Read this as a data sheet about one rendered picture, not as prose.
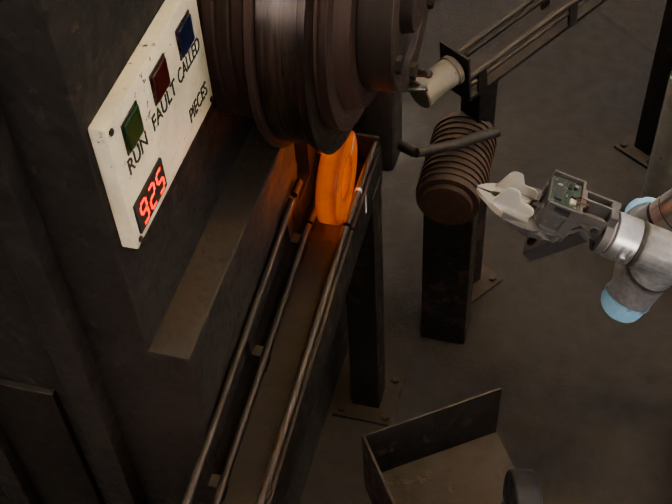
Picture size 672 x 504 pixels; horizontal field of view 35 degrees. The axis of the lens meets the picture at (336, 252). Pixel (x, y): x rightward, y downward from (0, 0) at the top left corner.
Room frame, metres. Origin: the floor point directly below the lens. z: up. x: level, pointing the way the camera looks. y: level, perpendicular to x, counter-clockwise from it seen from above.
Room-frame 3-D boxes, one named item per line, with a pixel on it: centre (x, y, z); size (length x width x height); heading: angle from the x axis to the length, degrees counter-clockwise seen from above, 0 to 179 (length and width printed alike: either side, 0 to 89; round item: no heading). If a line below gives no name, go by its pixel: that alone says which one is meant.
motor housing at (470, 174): (1.49, -0.25, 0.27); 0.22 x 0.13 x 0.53; 162
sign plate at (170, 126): (0.93, 0.19, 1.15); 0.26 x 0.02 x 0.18; 162
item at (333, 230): (1.24, -0.02, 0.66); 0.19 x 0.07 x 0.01; 162
